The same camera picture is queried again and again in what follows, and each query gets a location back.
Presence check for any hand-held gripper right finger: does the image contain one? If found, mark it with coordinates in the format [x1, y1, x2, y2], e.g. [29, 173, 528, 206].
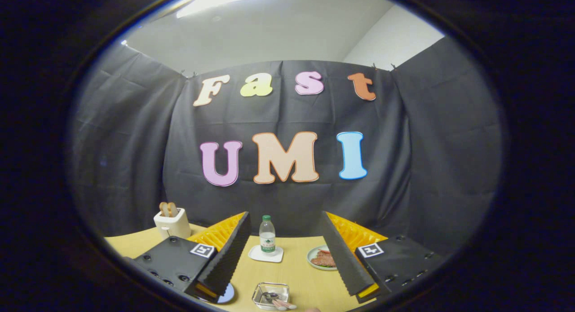
[321, 211, 446, 304]

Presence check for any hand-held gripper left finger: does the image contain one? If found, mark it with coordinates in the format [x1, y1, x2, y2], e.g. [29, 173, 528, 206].
[133, 211, 252, 304]

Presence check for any spoon with red checkered handle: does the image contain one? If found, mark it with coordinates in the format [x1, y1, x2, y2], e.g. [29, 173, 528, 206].
[263, 292, 288, 311]

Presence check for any plate of meat and vegetables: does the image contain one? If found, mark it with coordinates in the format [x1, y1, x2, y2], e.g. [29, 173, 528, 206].
[307, 245, 338, 272]

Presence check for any white square coaster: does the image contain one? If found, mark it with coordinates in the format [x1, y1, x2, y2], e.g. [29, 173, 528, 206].
[248, 245, 284, 264]

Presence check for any clear plastic water bottle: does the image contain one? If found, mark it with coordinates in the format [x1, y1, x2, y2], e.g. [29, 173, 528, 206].
[259, 215, 277, 255]

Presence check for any blue round plate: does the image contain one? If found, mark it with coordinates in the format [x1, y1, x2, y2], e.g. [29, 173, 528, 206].
[198, 282, 235, 304]

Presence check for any white toaster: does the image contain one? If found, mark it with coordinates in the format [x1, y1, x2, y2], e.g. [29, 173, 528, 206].
[154, 207, 192, 240]

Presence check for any metal wire cutlery rack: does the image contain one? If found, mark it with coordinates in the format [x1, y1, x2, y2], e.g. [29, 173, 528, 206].
[252, 282, 290, 311]

